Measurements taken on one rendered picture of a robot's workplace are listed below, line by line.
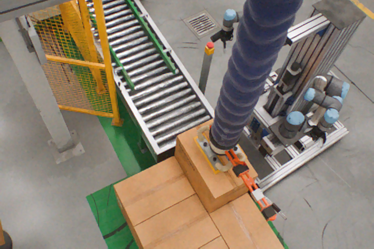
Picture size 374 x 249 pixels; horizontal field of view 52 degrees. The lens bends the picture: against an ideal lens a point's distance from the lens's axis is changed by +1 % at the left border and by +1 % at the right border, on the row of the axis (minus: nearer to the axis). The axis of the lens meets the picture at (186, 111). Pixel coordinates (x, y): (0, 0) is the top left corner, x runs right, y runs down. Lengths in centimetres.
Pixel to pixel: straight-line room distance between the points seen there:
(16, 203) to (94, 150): 88
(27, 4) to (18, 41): 169
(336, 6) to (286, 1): 111
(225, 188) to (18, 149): 229
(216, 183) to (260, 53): 141
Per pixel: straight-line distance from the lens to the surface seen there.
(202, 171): 299
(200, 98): 372
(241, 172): 276
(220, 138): 262
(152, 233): 325
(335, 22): 260
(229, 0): 553
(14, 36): 273
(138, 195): 333
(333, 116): 235
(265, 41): 177
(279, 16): 165
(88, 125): 427
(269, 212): 271
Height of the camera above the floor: 371
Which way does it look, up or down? 59 degrees down
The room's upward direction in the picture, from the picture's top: 8 degrees clockwise
